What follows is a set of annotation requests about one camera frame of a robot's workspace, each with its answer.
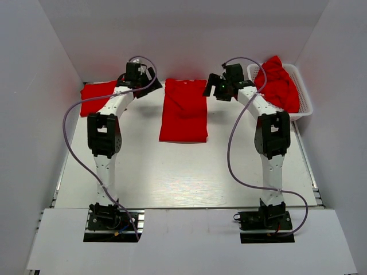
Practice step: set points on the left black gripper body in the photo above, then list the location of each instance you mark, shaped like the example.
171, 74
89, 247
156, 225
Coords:
144, 80

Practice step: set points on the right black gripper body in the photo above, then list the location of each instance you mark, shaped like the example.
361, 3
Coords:
221, 90

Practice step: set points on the red t shirt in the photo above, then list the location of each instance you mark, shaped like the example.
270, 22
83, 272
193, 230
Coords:
184, 114
95, 90

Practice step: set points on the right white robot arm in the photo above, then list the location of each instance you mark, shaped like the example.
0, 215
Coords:
272, 139

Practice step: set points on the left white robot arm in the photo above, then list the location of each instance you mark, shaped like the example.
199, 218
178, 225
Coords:
105, 139

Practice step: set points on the red t shirts pile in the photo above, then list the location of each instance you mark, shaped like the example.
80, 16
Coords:
280, 90

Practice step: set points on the folded red t shirt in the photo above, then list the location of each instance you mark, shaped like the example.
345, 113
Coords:
95, 90

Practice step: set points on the white plastic basket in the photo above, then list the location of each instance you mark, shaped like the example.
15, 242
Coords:
306, 108

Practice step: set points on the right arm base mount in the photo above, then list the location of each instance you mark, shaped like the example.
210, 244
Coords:
254, 230

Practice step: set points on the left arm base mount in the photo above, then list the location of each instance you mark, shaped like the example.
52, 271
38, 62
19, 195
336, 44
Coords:
117, 228

